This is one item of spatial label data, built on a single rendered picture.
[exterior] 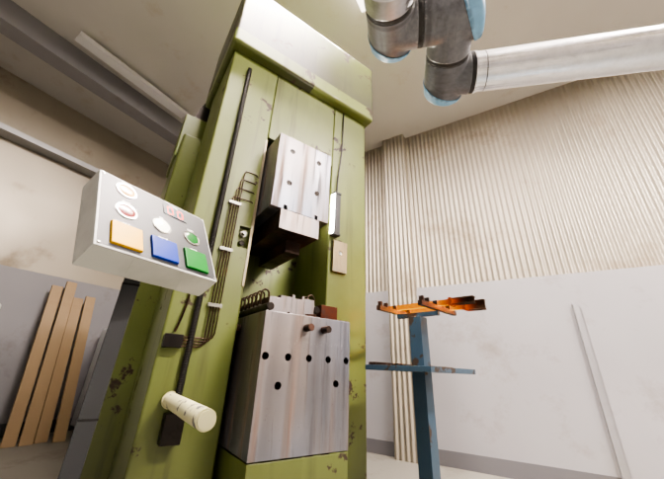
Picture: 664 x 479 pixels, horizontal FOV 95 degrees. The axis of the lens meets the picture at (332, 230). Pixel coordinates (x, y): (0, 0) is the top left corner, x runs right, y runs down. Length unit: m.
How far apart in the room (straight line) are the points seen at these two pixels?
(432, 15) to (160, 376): 1.24
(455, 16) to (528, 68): 0.22
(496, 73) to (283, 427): 1.15
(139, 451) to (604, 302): 3.28
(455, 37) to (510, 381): 2.99
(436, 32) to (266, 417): 1.12
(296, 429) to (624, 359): 2.75
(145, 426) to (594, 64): 1.50
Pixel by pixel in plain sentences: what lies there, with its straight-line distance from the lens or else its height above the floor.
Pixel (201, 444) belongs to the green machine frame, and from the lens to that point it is 1.31.
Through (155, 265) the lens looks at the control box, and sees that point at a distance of 0.90.
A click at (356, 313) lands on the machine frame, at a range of 1.62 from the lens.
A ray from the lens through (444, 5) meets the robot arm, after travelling 0.72.
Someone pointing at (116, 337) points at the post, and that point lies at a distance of 1.00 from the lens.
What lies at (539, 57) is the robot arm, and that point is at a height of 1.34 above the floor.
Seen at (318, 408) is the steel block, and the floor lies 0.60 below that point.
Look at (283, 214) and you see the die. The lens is 1.34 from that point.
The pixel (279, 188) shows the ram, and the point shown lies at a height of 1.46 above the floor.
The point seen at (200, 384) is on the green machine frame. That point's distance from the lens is 1.28.
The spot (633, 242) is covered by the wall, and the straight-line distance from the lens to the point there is 3.66.
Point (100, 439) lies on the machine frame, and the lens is 1.70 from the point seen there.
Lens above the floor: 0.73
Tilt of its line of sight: 25 degrees up
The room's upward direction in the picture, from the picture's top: 2 degrees clockwise
